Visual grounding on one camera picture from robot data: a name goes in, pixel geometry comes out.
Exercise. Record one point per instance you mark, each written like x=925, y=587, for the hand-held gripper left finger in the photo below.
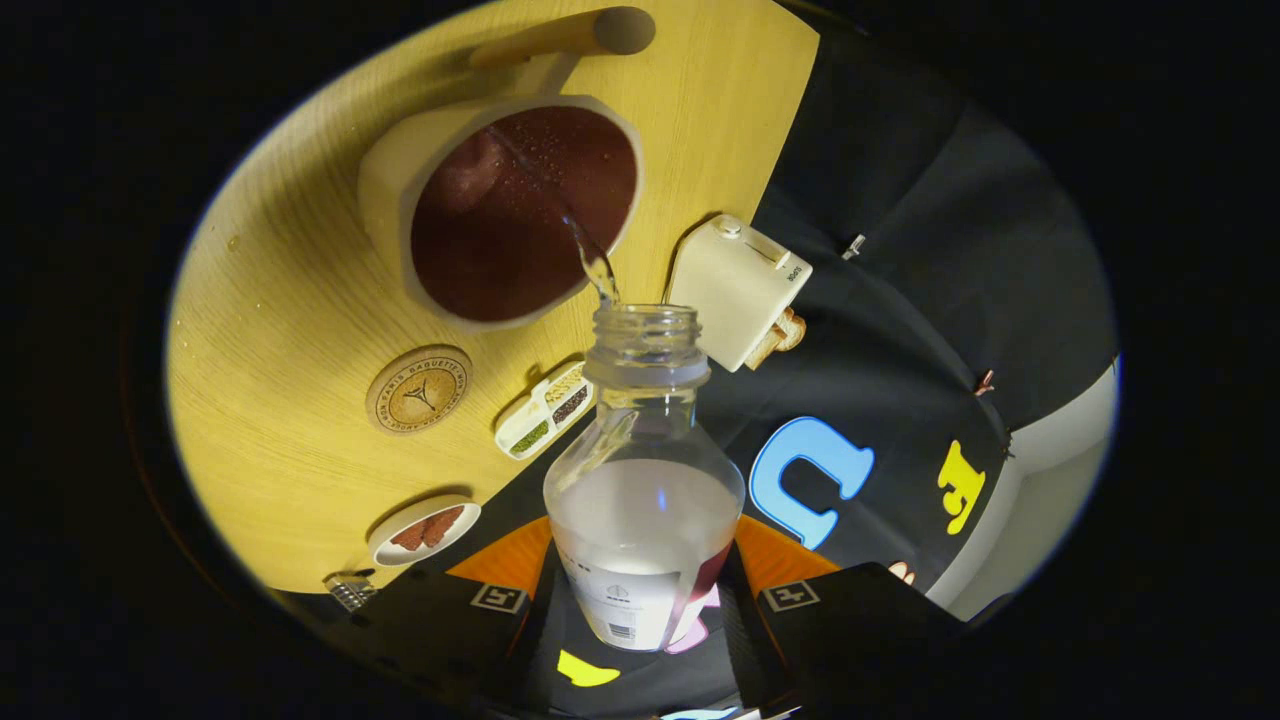
x=535, y=650

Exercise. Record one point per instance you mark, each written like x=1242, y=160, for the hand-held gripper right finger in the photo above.
x=745, y=650

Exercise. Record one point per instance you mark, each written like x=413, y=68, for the clear juice bottle white label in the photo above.
x=645, y=520

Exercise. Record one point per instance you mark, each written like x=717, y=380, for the round cork coaster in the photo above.
x=420, y=390

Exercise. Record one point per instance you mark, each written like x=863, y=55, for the red meat patty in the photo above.
x=410, y=535
x=443, y=523

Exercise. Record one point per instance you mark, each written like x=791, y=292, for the white round plate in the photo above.
x=385, y=545

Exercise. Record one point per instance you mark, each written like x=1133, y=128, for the white divided dish with grains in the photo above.
x=545, y=412

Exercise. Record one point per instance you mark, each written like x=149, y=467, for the toast slice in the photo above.
x=766, y=350
x=790, y=330

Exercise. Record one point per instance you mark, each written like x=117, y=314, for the red clip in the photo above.
x=985, y=382

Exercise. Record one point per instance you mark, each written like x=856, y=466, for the cream toaster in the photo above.
x=735, y=290

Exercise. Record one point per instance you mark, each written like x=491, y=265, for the silver clip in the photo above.
x=853, y=246

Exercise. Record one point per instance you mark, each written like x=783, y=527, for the black backdrop cloth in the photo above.
x=900, y=250

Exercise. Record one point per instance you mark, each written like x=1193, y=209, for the wooden table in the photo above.
x=280, y=300

